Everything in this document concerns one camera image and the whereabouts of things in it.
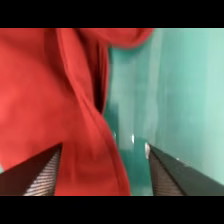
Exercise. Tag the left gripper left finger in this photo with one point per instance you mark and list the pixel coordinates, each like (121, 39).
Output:
(36, 176)

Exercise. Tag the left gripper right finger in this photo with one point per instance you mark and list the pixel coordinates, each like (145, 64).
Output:
(176, 178)

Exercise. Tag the red T-shirt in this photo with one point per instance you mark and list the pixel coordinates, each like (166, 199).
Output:
(36, 90)

